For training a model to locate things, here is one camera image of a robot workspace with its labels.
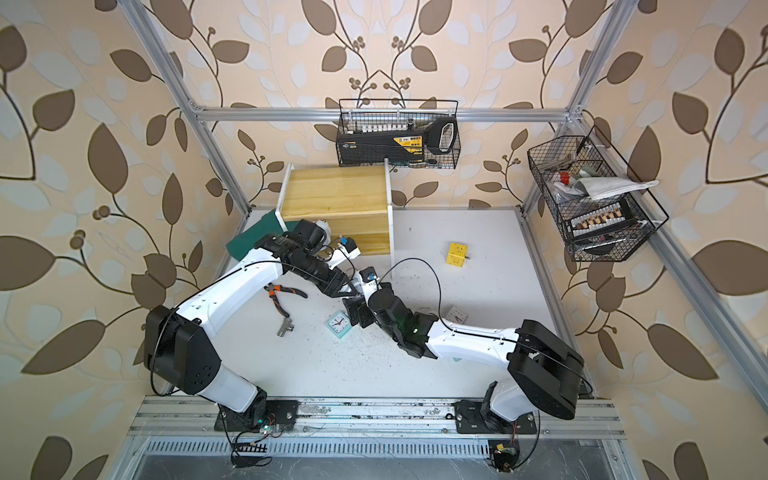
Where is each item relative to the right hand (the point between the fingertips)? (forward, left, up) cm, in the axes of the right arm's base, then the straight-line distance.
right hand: (358, 292), depth 80 cm
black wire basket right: (+29, -58, +19) cm, 67 cm away
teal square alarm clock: (-3, +7, -13) cm, 15 cm away
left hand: (0, +2, +2) cm, 3 cm away
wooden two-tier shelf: (+17, 0, +17) cm, 25 cm away
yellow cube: (+19, -31, -10) cm, 38 cm away
